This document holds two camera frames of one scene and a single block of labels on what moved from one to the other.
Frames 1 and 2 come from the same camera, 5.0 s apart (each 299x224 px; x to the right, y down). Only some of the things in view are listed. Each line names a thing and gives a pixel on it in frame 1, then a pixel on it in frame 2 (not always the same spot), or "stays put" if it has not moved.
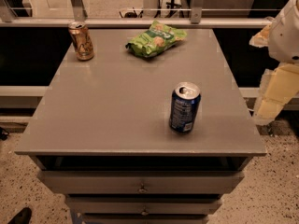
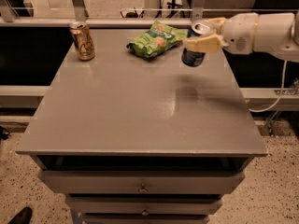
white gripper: [286, 36] -> [239, 34]
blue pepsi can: [185, 101] -> [198, 29]
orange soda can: [81, 40] stays put
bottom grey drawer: [145, 218] stays put
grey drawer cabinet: [102, 135] stays put
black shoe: [23, 217] stays put
